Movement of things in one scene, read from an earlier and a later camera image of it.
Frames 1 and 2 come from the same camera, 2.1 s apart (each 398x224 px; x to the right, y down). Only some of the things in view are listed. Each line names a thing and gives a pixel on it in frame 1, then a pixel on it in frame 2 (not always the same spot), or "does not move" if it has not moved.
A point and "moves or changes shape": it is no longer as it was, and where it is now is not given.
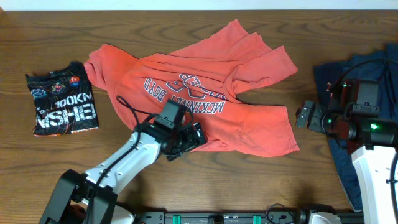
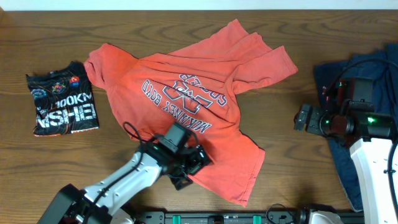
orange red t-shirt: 204,76 moves or changes shape
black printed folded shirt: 64,101 does not move
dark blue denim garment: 381,65 does not move
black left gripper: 193,142 → 198,165
